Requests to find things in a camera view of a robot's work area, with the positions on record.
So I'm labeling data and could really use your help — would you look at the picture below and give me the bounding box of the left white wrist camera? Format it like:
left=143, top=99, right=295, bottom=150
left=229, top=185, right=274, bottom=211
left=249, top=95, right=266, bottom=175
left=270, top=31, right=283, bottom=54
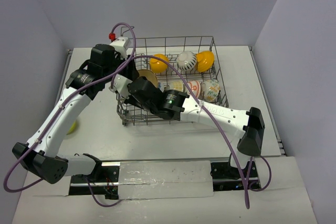
left=110, top=37, right=131, bottom=58

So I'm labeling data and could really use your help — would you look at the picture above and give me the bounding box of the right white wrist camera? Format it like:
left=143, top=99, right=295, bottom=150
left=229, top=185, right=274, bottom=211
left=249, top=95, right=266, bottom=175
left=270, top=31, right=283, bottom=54
left=109, top=74, right=132, bottom=99

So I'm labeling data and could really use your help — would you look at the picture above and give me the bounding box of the tan ceramic bowl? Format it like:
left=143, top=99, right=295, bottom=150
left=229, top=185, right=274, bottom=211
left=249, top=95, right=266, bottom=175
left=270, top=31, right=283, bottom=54
left=138, top=69, right=158, bottom=88

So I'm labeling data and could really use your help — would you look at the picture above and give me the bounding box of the large orange plastic bowl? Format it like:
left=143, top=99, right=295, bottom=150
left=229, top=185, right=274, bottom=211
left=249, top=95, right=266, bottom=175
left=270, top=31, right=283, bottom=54
left=196, top=51, right=215, bottom=72

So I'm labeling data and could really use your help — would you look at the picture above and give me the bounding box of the white green leaf bowl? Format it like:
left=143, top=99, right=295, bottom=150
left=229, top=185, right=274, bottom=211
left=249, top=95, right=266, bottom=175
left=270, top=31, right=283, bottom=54
left=201, top=79, right=220, bottom=102

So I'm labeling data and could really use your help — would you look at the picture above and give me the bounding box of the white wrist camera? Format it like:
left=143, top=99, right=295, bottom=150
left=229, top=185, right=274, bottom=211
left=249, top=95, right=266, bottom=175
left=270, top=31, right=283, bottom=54
left=109, top=74, right=132, bottom=99
left=110, top=37, right=131, bottom=58

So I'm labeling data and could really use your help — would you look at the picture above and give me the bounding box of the clear plastic tape sheet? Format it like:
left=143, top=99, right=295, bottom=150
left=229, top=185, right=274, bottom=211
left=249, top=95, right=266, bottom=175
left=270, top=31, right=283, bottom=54
left=118, top=161, right=214, bottom=199

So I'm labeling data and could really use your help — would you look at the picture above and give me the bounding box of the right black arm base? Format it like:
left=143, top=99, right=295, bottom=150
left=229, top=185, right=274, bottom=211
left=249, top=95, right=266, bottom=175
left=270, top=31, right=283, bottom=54
left=210, top=158, right=261, bottom=191

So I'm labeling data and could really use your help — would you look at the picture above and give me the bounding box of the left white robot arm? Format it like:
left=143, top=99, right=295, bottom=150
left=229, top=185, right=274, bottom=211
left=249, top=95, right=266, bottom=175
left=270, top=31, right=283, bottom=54
left=12, top=37, right=139, bottom=184

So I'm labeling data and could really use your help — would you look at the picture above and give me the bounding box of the small orange plastic bowl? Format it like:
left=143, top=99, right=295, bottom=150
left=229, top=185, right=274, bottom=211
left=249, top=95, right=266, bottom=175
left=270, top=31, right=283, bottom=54
left=150, top=54, right=169, bottom=74

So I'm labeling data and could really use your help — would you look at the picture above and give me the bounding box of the white striped ceramic bowl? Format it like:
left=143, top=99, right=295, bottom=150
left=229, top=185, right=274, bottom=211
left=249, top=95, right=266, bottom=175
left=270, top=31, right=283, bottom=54
left=176, top=51, right=197, bottom=71

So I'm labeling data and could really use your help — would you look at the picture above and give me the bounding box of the lime green plastic bowl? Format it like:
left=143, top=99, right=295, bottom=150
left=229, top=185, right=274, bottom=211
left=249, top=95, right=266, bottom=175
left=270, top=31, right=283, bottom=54
left=67, top=120, right=78, bottom=135

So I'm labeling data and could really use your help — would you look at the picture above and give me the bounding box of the pale yellow flower bowl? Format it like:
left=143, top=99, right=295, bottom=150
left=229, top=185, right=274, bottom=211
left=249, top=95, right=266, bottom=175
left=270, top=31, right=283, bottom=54
left=164, top=80, right=184, bottom=92

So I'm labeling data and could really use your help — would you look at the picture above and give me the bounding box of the grey wire dish rack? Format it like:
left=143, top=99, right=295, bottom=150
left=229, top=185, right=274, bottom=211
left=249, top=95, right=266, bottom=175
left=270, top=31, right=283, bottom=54
left=117, top=36, right=229, bottom=126

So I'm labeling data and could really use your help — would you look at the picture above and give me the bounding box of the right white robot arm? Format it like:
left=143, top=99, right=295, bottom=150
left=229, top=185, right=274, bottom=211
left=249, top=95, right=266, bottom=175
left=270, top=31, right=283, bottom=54
left=113, top=76, right=265, bottom=177

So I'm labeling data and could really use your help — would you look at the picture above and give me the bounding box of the blue floral ceramic bowl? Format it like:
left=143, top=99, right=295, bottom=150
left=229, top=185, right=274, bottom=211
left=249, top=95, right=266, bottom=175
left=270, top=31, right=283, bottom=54
left=157, top=82, right=164, bottom=92

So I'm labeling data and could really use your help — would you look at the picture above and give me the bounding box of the red patterned white bowl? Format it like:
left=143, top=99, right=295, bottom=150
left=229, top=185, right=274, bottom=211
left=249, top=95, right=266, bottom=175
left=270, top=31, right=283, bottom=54
left=187, top=80, right=201, bottom=98

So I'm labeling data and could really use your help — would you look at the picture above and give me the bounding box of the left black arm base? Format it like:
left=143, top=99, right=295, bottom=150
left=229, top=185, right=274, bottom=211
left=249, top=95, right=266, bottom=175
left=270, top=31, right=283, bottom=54
left=69, top=162, right=121, bottom=200

